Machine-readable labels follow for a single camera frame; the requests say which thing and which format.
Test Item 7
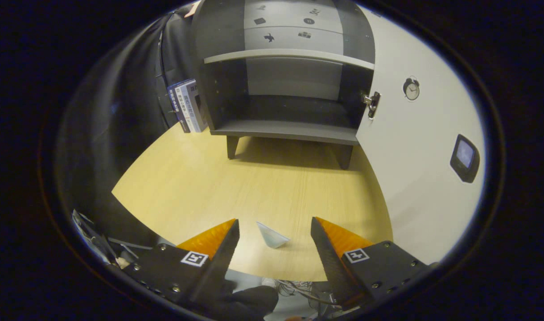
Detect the dark grey cabinet body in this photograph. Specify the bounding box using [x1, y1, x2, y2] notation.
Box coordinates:
[192, 0, 376, 171]

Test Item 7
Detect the white blue triangular packet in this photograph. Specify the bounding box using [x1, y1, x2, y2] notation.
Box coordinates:
[256, 222, 290, 249]

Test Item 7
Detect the metal door hinge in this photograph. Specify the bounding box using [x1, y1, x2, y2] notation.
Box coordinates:
[362, 91, 381, 119]

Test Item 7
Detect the person's dark clothing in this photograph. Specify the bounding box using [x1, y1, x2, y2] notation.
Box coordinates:
[196, 281, 279, 321]

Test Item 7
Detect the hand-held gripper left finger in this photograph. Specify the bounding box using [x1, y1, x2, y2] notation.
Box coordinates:
[123, 218, 240, 313]

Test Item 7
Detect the dark blue spine book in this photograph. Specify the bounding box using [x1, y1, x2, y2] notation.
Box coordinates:
[167, 85, 190, 133]

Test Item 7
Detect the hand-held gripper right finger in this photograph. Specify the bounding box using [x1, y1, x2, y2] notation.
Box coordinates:
[311, 217, 433, 310]

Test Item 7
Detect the grey cover book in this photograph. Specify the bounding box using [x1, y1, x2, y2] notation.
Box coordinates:
[183, 79, 208, 132]

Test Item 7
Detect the light grey cabinet door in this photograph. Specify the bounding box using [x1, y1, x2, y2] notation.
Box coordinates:
[356, 4, 486, 266]

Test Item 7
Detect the bundle of floor cables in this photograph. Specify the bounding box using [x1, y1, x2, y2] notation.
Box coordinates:
[272, 279, 339, 313]

